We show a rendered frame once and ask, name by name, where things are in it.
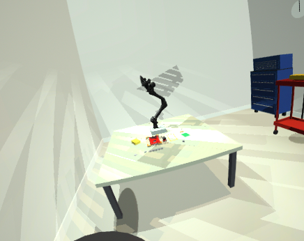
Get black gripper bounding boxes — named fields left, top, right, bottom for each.
left=140, top=76, right=149, bottom=88

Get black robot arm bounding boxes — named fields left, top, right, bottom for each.
left=146, top=78, right=167, bottom=129

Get yellow rectangular block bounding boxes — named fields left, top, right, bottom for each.
left=131, top=139, right=141, bottom=145

